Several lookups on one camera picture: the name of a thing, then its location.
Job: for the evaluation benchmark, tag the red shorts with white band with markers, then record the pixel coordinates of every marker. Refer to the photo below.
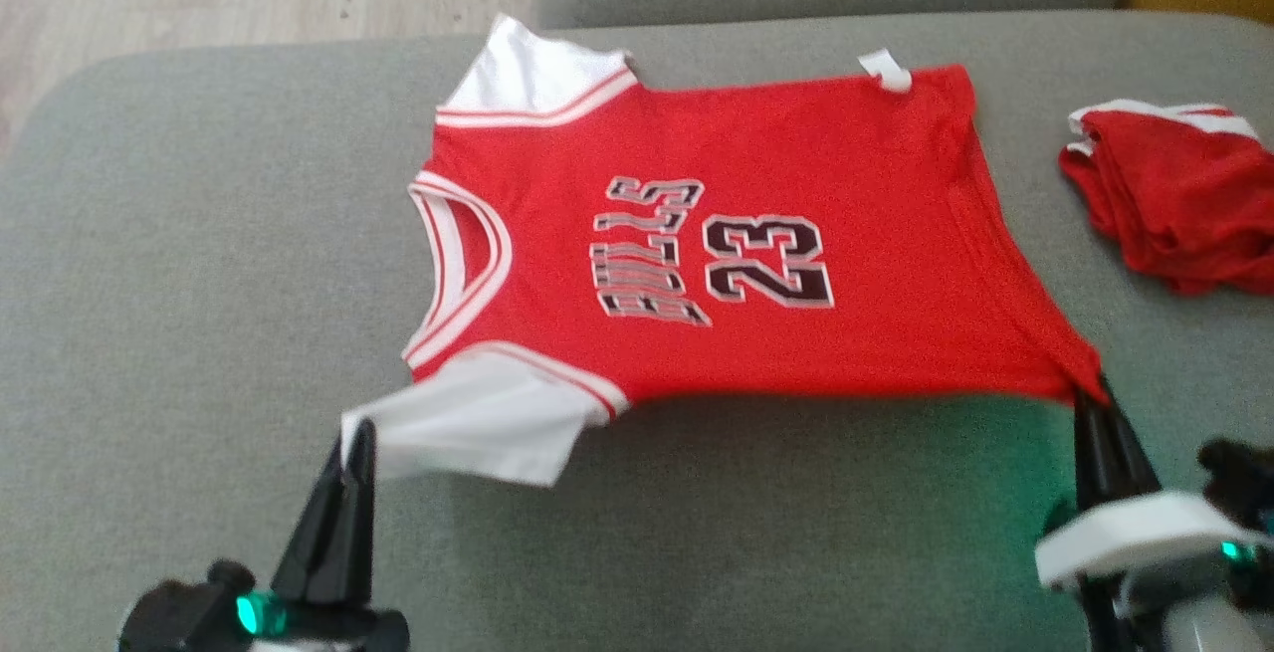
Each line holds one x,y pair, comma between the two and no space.
1184,204

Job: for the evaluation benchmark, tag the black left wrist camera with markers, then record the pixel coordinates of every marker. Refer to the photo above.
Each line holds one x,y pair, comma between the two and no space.
184,612

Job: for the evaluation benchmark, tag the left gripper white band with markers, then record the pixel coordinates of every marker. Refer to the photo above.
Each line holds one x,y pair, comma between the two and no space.
338,630

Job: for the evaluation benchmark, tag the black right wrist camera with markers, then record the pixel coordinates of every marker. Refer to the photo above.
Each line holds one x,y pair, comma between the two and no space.
1244,483

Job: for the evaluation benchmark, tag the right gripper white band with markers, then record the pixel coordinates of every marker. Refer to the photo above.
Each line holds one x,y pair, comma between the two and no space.
1135,533

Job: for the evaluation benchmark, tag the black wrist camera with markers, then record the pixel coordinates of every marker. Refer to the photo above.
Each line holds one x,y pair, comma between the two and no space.
184,612
1244,483

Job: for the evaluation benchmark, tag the red Bulls 23 jersey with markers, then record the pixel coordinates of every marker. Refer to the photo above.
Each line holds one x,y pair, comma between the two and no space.
756,254

